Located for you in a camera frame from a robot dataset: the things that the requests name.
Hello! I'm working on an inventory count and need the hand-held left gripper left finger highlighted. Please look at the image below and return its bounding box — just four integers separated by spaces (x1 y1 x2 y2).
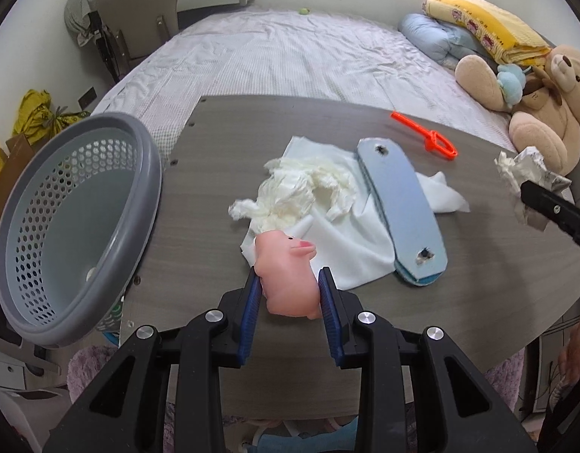
42 267 263 453

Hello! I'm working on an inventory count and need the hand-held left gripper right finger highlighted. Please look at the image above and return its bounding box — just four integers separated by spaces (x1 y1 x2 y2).
317 267 538 453

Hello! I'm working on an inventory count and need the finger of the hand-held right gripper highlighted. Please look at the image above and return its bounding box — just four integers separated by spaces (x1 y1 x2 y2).
520 182 580 253

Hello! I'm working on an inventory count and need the pink pig toy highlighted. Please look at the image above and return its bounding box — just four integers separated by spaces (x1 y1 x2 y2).
253 227 326 324

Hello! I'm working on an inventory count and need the silver wrapper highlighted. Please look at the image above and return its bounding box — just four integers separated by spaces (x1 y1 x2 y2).
494 147 573 231

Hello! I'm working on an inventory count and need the grey perforated plastic basket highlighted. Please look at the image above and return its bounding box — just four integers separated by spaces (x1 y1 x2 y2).
0 112 163 349

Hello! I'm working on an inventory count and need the person's right forearm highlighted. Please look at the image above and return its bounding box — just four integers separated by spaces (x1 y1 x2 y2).
557 309 580 388

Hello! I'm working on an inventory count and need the white cloth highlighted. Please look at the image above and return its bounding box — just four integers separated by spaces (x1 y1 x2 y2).
240 136 470 291

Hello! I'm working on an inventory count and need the beige teddy bear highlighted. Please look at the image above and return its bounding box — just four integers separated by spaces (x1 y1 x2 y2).
454 45 580 175

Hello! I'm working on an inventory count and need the grey-blue flat oblong plate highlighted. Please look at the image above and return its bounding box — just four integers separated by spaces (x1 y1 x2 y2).
355 138 449 288

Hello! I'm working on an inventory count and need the crumpled white tissue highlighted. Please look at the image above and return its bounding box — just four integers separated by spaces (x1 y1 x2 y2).
228 157 359 234

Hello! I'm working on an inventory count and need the white cabinet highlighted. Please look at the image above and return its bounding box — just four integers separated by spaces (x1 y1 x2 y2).
521 293 580 416

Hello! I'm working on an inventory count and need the small blue plush toy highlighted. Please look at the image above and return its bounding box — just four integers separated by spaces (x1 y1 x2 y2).
497 63 527 108

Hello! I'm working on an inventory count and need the blue cloth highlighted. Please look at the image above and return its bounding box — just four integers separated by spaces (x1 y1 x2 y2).
252 422 358 453

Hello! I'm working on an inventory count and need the orange plastic key tool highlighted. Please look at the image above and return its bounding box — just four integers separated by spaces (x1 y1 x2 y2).
390 111 459 160

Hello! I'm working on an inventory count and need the purple rug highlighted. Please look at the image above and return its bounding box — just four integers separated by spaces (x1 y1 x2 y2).
66 344 527 453

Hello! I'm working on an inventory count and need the folded yellow blanket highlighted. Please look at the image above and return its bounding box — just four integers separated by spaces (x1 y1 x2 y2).
422 0 552 64

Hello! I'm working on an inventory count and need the light blue pillow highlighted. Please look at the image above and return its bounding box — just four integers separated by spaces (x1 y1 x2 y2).
398 13 489 69

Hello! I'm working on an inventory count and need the white furniture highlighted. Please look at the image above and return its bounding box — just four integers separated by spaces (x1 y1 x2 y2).
0 302 74 393

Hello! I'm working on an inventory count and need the bed with white sheet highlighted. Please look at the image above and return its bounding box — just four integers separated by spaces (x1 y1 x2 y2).
89 7 574 199

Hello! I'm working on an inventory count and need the brown cardboard box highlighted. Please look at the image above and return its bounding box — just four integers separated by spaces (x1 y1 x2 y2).
0 133 36 241

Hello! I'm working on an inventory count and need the grey chair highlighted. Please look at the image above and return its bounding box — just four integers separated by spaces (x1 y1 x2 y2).
88 0 180 81

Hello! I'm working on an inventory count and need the grey clothing heap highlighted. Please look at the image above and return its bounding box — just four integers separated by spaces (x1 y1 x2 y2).
64 0 130 45

